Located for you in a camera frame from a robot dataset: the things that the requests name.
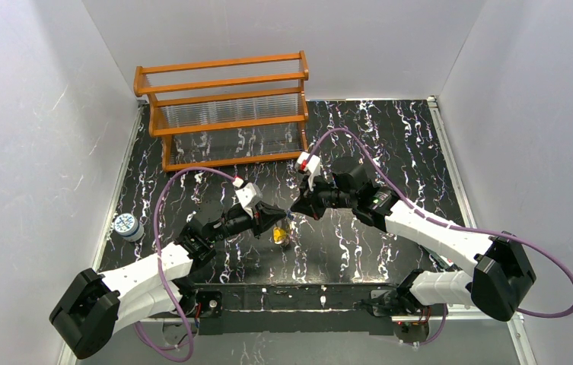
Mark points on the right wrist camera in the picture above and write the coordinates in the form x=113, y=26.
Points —
x=309, y=165

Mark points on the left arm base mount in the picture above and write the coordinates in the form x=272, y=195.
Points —
x=201, y=301

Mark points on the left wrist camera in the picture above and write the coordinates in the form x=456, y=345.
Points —
x=248, y=194

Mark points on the orange wooden shelf rack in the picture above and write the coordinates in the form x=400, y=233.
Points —
x=229, y=111

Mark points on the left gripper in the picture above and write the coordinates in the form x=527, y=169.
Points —
x=260, y=221

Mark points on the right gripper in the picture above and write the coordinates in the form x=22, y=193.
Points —
x=311, y=198

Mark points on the blue white tape roll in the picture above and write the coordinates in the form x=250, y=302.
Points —
x=128, y=227

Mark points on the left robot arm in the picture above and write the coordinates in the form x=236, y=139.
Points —
x=97, y=305

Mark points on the yellow key tag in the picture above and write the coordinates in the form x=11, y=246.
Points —
x=280, y=236

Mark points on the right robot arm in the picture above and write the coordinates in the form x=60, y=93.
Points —
x=493, y=273

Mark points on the silver keyring holder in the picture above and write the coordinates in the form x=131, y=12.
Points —
x=287, y=225

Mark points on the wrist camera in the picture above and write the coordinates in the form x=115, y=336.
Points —
x=248, y=194
x=309, y=165

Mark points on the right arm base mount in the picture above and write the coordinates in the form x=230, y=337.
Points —
x=409, y=315

